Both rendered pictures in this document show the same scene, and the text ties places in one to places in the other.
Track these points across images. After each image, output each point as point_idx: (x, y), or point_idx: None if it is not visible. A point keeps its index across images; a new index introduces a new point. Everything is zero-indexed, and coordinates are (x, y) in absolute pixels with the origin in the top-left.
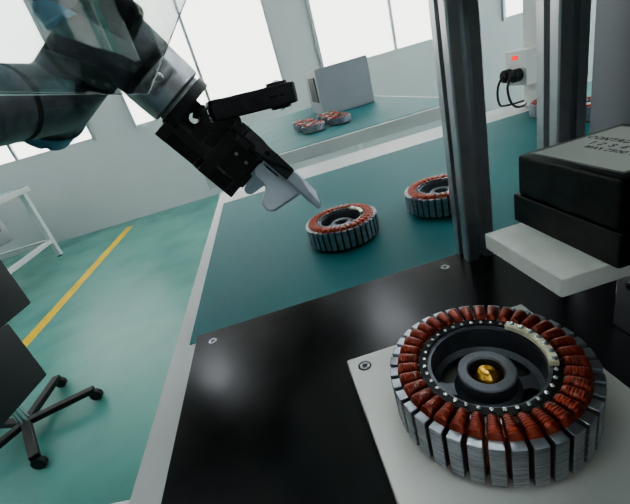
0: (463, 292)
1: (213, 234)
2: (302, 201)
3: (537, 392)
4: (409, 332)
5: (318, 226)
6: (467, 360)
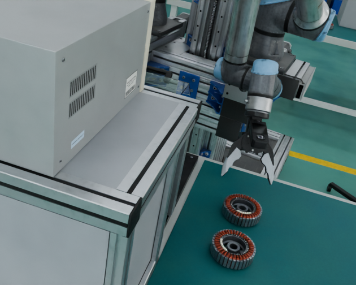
0: None
1: (316, 192)
2: (327, 234)
3: None
4: None
5: (239, 195)
6: None
